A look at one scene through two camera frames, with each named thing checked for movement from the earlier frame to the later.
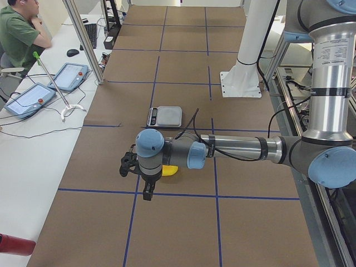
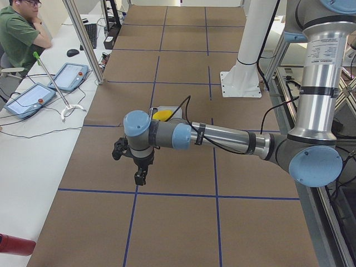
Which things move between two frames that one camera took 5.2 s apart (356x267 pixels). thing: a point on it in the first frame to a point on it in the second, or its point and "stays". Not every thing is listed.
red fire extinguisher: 13,245 stays
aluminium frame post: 72,11 stays
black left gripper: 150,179 to 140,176
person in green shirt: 21,33 stays
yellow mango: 168,170 to 162,115
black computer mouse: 72,52 stays
